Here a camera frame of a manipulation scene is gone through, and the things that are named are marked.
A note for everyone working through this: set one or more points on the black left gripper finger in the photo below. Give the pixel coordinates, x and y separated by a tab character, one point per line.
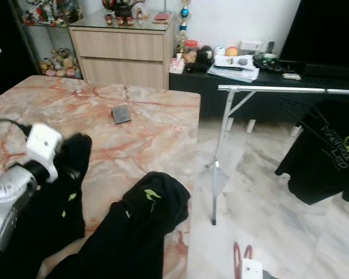
74	145
80	163

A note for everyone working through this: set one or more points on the black shirt with green leaf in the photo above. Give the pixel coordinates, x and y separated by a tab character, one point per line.
139	232

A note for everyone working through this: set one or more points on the red clothes hanger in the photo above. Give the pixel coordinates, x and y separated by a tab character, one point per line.
236	261

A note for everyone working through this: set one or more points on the small black tabletop card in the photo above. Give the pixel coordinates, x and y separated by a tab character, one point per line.
122	114

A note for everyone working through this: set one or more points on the marble dining table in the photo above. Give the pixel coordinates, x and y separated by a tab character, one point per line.
139	145

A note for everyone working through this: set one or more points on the light wooden sideboard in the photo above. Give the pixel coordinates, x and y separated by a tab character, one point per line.
119	58

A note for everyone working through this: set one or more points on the glass display cabinet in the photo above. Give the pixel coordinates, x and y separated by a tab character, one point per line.
46	35

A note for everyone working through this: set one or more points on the pink tissue pack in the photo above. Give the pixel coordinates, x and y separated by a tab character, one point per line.
176	65

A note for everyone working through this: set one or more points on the black TV console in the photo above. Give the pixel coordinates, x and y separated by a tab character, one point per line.
203	99

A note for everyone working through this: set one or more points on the dark ceramic teapot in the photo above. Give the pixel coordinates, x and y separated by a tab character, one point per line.
124	9

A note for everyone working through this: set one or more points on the jar with red lid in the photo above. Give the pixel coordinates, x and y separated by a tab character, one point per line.
191	52

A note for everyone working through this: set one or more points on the small red tray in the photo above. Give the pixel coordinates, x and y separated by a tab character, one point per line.
161	17

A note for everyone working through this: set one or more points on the black mouse plush toy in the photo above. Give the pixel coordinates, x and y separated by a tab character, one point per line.
206	57

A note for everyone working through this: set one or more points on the gold trophy with blue ball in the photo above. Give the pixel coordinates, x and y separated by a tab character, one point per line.
184	13

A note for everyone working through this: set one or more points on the white blue plush ball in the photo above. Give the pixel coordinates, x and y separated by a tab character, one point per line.
220	50

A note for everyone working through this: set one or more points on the stack of white papers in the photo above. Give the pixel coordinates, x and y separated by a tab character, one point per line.
232	71

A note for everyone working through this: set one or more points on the orange plush ball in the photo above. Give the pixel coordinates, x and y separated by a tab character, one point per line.
231	51

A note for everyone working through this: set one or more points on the white power socket box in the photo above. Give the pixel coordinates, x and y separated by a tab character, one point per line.
251	46

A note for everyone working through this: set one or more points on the silver metal clothes rack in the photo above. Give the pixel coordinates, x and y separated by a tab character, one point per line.
273	88

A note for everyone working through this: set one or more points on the green white mug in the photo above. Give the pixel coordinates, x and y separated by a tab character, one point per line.
269	58

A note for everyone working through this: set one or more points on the black remote control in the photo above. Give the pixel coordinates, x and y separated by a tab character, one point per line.
270	47

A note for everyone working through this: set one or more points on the small white box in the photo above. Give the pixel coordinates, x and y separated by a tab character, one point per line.
291	76

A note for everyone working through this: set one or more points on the black shirt with Fonemax print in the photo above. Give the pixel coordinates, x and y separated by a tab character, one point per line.
320	174

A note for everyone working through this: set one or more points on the black television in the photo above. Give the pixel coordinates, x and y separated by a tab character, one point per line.
326	29

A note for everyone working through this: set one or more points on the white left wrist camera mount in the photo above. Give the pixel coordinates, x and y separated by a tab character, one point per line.
43	142

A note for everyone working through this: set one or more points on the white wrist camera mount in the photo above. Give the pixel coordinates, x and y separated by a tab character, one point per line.
43	142
252	270

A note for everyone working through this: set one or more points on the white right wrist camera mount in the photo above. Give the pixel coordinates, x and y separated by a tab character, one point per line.
252	270

